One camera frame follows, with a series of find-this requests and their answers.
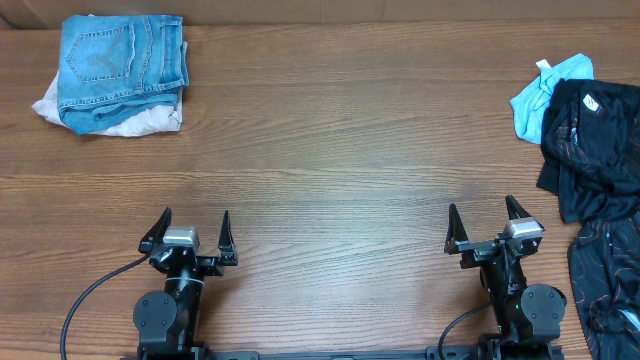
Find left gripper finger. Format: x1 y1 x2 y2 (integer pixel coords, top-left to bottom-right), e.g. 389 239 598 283
218 211 238 266
138 207 172 253

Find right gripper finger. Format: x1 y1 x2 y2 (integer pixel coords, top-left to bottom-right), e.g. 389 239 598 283
444 203 470 255
505 195 530 220

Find black orange-patterned cycling jersey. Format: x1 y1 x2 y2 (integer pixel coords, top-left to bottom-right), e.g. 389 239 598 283
568 214 639 360

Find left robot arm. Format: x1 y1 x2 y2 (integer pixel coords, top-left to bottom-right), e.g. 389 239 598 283
133 208 238 359

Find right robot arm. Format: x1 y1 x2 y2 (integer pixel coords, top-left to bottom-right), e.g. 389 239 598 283
437 195 567 360

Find light blue t-shirt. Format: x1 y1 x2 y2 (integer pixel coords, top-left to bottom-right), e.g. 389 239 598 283
509 53 594 145

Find plain black garment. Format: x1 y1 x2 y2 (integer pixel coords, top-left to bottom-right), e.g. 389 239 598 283
537 80 639 223

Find folded white cloth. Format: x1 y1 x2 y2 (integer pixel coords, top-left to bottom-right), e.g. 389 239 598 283
31 41 189 138

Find folded blue denim jeans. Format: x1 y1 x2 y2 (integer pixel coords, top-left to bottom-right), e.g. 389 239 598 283
57 14 189 135

